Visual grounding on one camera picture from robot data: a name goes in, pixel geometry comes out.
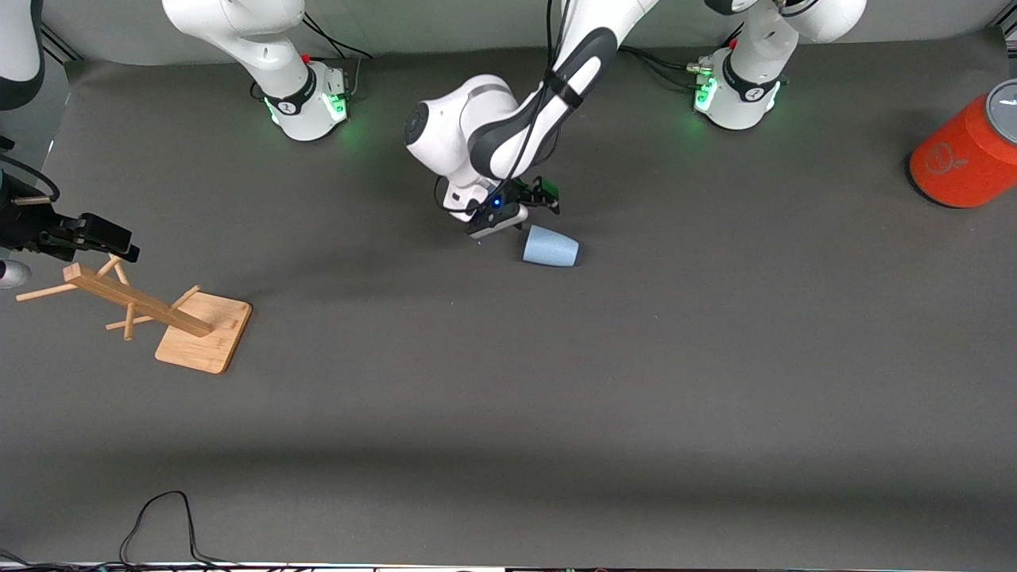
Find light blue plastic cup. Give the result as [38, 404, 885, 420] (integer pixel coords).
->
[522, 224, 581, 269]

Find wooden mug rack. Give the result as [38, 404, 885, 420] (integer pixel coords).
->
[16, 254, 253, 375]

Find orange can with grey lid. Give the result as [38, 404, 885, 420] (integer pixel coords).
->
[908, 79, 1017, 210]

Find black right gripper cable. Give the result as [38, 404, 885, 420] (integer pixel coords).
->
[0, 153, 61, 203]

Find black left arm base cable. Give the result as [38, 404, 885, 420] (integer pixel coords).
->
[620, 46, 704, 90]

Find black arm base cable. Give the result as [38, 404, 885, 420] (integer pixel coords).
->
[302, 12, 374, 96]
[620, 46, 704, 90]

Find black right arm base cable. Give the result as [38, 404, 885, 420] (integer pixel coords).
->
[302, 12, 374, 96]

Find black cable loop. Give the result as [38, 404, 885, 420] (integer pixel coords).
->
[0, 490, 287, 572]

